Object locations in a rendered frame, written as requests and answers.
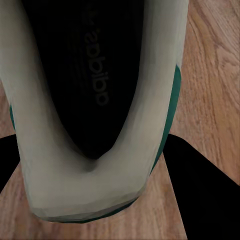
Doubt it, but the gym shoe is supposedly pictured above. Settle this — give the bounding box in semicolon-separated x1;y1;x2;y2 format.
0;0;189;224

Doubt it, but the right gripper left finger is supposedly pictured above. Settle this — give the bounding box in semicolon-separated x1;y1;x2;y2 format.
0;134;21;193

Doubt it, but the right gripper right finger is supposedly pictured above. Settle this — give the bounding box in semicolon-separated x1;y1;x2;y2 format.
163;134;240;240

